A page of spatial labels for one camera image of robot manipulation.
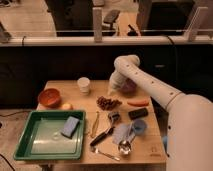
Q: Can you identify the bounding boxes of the bunch of red grapes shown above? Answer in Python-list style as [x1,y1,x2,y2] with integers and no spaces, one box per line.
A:
[96,96,122,111]

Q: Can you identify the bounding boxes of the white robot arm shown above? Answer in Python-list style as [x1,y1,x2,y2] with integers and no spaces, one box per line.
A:
[109,55,213,171]

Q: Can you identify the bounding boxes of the purple bowl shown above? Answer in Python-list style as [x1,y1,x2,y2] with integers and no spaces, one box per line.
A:
[120,79,137,93]

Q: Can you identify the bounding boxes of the red bowl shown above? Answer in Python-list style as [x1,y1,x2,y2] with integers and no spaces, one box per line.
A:
[37,88,61,108]

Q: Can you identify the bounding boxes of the white paper cup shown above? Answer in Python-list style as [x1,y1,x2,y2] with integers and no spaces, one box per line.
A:
[77,77,90,94]

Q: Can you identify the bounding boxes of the orange carrot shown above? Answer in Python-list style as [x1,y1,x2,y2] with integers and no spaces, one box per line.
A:
[127,100,149,107]

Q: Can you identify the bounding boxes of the yellow-green tongs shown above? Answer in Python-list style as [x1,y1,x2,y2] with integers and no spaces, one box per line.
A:
[90,111,100,138]

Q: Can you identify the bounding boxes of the black rectangular block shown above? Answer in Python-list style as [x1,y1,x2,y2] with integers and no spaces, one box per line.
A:
[128,108,148,120]

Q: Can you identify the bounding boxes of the grey blue cloth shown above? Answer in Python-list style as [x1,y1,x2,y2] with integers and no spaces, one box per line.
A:
[112,123,135,144]

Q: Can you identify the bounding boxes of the blue measuring cup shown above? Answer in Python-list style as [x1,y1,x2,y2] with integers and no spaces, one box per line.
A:
[132,119,147,135]

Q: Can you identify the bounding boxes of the small yellow apple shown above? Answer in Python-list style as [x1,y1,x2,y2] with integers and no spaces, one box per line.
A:
[61,103,73,110]

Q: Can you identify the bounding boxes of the blue sponge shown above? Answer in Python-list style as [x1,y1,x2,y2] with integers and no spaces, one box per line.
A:
[61,116,79,137]

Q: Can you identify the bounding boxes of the metal measuring spoon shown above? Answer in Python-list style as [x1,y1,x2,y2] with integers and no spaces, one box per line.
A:
[118,126,132,155]

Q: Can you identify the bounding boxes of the silver fork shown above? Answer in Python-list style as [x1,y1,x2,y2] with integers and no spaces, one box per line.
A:
[90,146,120,161]

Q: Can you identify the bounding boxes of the black office chair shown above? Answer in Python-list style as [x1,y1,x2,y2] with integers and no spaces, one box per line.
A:
[103,9,120,29]

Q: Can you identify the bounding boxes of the blue box on floor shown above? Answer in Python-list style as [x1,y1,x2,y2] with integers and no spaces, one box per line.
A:
[162,136,167,152]

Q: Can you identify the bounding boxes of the green plastic tray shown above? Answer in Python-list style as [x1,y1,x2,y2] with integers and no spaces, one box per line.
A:
[14,110,86,161]

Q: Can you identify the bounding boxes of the black handled peeler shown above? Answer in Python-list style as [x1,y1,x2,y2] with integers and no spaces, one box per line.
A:
[90,111,120,146]

